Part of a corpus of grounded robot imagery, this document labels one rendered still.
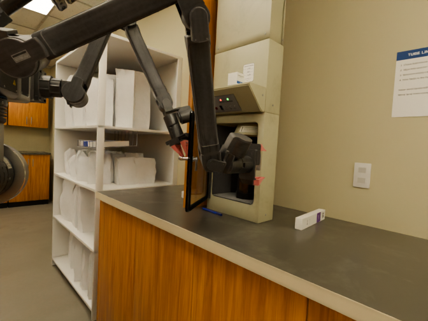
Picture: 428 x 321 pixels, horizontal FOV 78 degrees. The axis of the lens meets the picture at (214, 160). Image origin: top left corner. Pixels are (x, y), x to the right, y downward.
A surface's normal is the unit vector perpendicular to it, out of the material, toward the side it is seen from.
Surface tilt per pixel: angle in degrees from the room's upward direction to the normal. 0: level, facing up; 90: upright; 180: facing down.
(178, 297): 90
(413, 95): 90
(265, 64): 90
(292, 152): 90
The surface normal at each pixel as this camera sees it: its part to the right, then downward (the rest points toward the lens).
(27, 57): 0.23, 0.47
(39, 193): 0.70, 0.07
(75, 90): 0.28, -0.06
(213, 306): -0.71, 0.00
